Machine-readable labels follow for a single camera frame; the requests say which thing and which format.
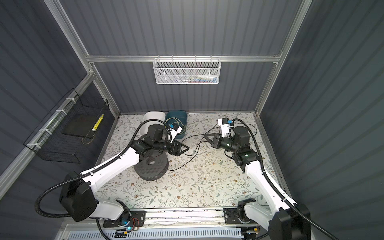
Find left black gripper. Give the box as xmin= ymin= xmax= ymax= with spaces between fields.
xmin=153 ymin=138 xmax=190 ymax=157

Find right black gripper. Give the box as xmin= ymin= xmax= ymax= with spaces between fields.
xmin=205 ymin=133 xmax=239 ymax=154

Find teal plastic tray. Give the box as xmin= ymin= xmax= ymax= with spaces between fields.
xmin=165 ymin=110 xmax=188 ymax=140

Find dark grey cable spool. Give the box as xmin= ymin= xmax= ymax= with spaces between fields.
xmin=134 ymin=153 xmax=169 ymax=181

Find white plastic tray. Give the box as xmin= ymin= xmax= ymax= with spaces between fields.
xmin=139 ymin=111 xmax=166 ymax=136

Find black cable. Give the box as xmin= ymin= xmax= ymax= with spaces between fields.
xmin=166 ymin=121 xmax=259 ymax=172

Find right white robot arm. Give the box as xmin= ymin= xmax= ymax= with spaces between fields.
xmin=204 ymin=118 xmax=336 ymax=240

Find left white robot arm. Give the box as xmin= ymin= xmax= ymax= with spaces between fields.
xmin=34 ymin=120 xmax=184 ymax=227

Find items in white basket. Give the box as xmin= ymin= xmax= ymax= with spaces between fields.
xmin=177 ymin=75 xmax=220 ymax=84

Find yellow marker pen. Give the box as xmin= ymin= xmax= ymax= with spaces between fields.
xmin=92 ymin=114 xmax=105 ymax=132

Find black flat pad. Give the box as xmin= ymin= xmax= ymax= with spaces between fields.
xmin=62 ymin=114 xmax=99 ymax=139

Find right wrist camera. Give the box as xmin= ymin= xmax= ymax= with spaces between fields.
xmin=218 ymin=118 xmax=234 ymax=138

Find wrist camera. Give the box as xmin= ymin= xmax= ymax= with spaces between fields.
xmin=169 ymin=124 xmax=183 ymax=135
xmin=218 ymin=118 xmax=234 ymax=138

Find yellow cable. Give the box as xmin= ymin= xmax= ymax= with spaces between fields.
xmin=165 ymin=116 xmax=187 ymax=133

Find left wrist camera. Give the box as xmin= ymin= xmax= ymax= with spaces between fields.
xmin=169 ymin=124 xmax=183 ymax=135

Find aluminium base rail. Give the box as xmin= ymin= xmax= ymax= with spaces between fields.
xmin=62 ymin=205 xmax=307 ymax=232

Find white wire mesh basket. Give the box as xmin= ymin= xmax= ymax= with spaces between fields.
xmin=153 ymin=58 xmax=222 ymax=85

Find black wire mesh basket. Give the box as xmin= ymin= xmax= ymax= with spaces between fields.
xmin=24 ymin=91 xmax=114 ymax=164

